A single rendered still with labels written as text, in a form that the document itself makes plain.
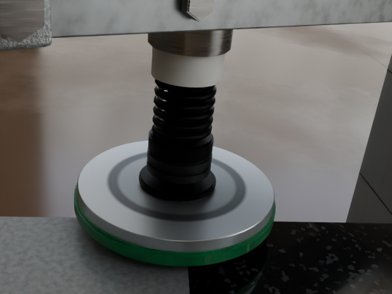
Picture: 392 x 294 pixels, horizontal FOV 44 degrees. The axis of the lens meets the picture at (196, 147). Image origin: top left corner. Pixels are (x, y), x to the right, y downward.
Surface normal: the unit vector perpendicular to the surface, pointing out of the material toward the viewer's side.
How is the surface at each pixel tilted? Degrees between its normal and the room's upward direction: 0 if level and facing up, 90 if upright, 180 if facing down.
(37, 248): 0
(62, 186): 0
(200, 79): 90
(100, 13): 90
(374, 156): 90
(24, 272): 0
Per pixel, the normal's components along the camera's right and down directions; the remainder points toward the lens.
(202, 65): 0.38, 0.44
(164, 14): 0.63, 0.39
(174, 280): 0.09, -0.90
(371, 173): -0.99, -0.04
